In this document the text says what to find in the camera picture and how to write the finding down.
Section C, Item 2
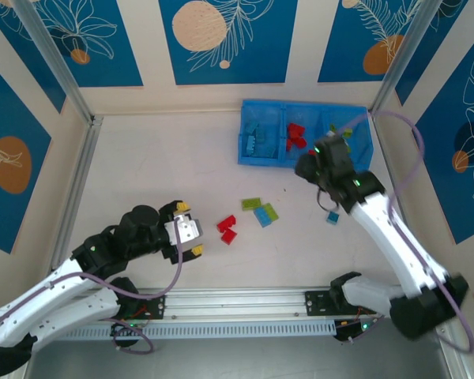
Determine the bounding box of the aluminium frame post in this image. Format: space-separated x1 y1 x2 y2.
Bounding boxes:
13 0 103 126
369 0 438 114

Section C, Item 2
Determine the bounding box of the blue floral wall panel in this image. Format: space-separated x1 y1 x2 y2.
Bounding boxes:
414 37 474 246
394 0 470 107
31 0 145 88
318 0 424 84
0 7 67 115
0 54 53 255
159 0 299 86

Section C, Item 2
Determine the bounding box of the blue compartment bin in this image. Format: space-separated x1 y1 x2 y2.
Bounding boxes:
235 98 376 170

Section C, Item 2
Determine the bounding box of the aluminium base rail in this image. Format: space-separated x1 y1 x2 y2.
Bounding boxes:
114 287 384 321

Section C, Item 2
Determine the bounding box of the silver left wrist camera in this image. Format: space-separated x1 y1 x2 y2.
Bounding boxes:
164 212 205 245

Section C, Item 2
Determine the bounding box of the aluminium side rail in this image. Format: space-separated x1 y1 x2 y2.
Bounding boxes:
49 114 104 277

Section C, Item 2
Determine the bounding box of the grey slotted cable duct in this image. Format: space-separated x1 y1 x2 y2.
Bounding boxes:
55 320 340 340

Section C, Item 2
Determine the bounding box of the black cable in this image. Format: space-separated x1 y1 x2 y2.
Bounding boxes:
314 188 340 213

